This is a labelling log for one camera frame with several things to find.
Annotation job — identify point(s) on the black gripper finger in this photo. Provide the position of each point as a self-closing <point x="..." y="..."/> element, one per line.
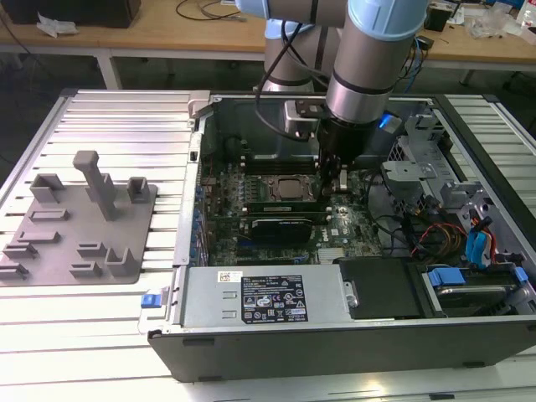
<point x="342" y="180"/>
<point x="327" y="180"/>

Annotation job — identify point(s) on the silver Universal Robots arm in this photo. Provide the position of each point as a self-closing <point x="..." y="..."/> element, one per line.
<point x="364" y="63"/>

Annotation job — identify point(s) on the black RAM slot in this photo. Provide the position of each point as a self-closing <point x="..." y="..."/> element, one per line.
<point x="276" y="169"/>
<point x="276" y="159"/>

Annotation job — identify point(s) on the CPU with metal lid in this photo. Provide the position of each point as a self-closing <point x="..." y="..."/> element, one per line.
<point x="293" y="188"/>

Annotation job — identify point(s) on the green motherboard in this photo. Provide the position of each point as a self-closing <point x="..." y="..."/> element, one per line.
<point x="356" y="218"/>

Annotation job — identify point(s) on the metal CPU socket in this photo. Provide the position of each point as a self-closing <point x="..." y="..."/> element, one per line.
<point x="272" y="192"/>

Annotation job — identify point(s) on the black graphics card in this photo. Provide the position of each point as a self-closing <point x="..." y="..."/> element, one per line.
<point x="280" y="230"/>

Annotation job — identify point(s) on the grey metal drive cage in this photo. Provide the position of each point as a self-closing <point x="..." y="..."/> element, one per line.
<point x="412" y="169"/>

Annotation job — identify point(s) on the silver chipset heatsink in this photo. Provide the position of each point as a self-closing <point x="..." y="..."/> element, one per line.
<point x="333" y="256"/>

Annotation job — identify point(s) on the black power supply label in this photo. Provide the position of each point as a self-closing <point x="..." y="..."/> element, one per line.
<point x="274" y="297"/>

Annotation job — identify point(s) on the small flat black device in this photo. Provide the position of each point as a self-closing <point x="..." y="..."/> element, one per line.
<point x="425" y="42"/>

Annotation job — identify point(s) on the white barcode sticker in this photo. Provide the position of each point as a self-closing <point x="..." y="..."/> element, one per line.
<point x="230" y="276"/>

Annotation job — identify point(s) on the hard disk in blue carrier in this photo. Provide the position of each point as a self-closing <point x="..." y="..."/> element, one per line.
<point x="446" y="278"/>

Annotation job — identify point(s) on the small black box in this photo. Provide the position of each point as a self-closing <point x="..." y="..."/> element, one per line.
<point x="437" y="19"/>

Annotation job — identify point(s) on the grey power supply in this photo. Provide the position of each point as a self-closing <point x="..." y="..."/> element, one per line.
<point x="209" y="301"/>

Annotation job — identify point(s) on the open black PC case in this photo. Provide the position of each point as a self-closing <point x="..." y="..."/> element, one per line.
<point x="293" y="356"/>

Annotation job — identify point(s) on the clear plastic bags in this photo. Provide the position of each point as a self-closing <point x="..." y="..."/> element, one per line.
<point x="490" y="25"/>

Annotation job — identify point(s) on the blue case latch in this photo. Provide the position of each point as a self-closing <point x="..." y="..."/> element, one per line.
<point x="151" y="301"/>

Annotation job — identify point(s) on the red white package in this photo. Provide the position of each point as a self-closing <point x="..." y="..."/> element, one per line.
<point x="525" y="12"/>

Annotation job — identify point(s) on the grey parts rack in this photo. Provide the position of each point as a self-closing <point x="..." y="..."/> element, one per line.
<point x="79" y="234"/>

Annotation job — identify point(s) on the large black box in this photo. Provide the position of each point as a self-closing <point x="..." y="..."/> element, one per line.
<point x="92" y="12"/>

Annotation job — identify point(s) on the crumpled white paper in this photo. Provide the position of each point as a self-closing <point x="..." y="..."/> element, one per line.
<point x="56" y="26"/>

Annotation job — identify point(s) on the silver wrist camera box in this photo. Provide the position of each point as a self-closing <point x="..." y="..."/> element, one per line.
<point x="297" y="121"/>

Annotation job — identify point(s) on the small wrist camera blue light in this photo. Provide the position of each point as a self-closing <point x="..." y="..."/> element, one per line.
<point x="391" y="125"/>

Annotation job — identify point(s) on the grey case hinge bracket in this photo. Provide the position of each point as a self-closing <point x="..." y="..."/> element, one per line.
<point x="197" y="104"/>

